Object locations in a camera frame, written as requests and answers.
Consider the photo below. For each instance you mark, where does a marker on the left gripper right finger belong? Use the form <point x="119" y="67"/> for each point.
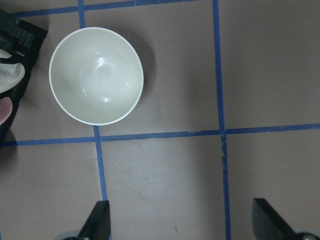
<point x="267" y="224"/>

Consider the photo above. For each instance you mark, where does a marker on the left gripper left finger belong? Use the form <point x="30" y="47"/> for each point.
<point x="98" y="224"/>

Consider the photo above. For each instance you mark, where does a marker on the beige ceramic bowl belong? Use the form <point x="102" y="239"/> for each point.
<point x="96" y="76"/>

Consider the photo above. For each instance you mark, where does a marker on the pink plate in rack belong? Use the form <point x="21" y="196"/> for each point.
<point x="6" y="108"/>

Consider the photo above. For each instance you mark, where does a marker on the cream plate in rack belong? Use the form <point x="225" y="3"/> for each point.
<point x="10" y="75"/>

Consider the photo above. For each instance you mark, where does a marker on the black dish rack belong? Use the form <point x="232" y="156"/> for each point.
<point x="20" y="42"/>

